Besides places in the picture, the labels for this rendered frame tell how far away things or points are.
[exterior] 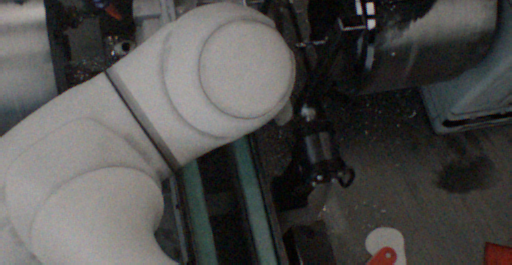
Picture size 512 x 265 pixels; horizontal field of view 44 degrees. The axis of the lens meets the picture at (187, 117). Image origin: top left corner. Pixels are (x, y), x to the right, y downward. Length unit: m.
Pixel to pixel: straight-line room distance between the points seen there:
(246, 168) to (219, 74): 0.58
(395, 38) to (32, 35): 0.49
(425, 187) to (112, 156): 0.83
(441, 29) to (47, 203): 0.65
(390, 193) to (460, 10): 0.38
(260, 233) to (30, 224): 0.57
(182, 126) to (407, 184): 0.77
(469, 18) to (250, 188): 0.40
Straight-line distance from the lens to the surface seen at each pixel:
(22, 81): 0.82
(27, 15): 0.83
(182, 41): 0.44
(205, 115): 0.44
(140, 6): 0.93
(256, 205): 0.98
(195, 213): 0.97
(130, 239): 0.42
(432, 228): 1.19
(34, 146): 0.47
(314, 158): 0.89
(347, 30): 0.74
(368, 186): 1.17
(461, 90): 1.14
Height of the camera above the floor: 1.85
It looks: 67 degrees down
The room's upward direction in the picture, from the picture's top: 8 degrees clockwise
